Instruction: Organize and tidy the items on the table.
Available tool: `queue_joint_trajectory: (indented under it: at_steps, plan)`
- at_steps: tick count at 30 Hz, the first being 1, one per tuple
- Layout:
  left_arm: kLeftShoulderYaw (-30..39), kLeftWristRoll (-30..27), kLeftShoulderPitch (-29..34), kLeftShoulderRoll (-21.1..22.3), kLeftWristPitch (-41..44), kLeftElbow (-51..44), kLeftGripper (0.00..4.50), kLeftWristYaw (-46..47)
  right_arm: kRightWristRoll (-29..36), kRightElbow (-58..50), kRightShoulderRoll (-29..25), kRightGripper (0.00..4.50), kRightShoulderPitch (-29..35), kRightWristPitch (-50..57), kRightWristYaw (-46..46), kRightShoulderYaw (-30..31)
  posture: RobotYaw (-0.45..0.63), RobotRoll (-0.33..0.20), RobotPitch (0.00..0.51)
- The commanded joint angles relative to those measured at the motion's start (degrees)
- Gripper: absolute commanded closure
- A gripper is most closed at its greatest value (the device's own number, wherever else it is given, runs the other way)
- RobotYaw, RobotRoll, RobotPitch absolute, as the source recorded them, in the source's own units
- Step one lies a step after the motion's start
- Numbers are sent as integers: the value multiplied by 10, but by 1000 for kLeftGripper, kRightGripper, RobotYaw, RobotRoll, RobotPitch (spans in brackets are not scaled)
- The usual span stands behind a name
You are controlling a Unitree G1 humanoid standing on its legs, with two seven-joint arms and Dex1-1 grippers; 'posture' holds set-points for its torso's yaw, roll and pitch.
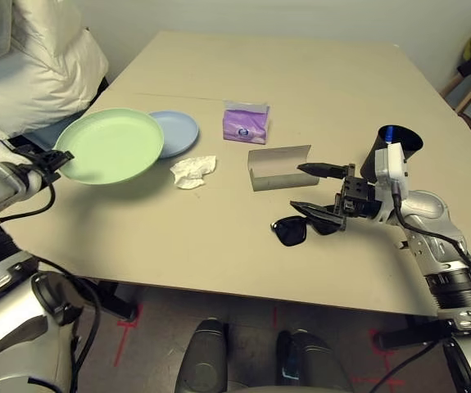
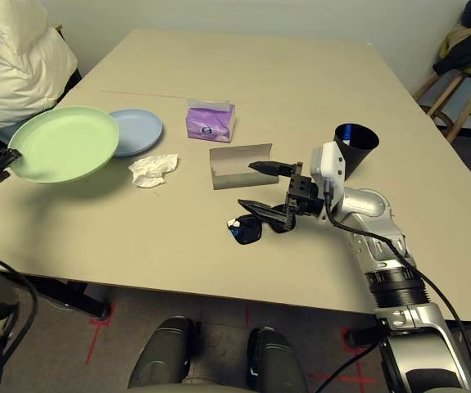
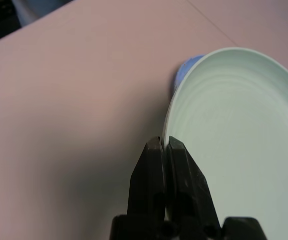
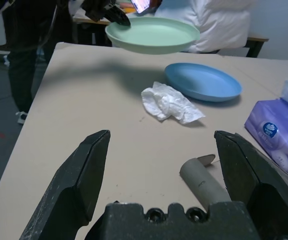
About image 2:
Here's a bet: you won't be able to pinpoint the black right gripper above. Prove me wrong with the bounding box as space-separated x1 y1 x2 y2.
238 160 328 235

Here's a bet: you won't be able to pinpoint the grey glasses case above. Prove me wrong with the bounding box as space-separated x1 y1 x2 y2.
208 142 281 192

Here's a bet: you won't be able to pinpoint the black sunglasses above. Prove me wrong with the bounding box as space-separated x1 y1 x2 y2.
226 212 292 247

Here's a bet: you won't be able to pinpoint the green plastic plate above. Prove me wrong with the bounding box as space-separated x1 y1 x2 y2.
7 105 121 185

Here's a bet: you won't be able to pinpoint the white tissue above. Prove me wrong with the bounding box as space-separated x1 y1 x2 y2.
128 153 180 189

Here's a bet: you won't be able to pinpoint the purple tissue pack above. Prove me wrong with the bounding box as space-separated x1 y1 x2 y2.
185 97 238 145

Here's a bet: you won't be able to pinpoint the person in white jacket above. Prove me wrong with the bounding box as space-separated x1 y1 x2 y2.
0 0 80 140

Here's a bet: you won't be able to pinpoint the black plastic cup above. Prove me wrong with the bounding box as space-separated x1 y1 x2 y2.
333 121 381 182

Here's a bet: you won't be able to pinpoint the blue plastic plate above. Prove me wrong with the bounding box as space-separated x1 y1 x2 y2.
107 108 165 158

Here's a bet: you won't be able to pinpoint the grey robot right leg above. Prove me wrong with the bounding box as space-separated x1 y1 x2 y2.
246 327 310 393

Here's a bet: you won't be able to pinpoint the grey robot leg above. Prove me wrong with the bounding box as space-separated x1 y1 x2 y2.
127 316 196 391
246 327 310 393

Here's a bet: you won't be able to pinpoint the grey robot left leg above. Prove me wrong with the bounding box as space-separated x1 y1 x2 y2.
127 316 196 391

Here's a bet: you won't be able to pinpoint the wooden stool yellow seat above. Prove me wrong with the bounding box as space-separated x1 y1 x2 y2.
412 67 471 145

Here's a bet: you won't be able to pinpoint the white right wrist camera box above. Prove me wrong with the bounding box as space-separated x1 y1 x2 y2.
309 140 347 206

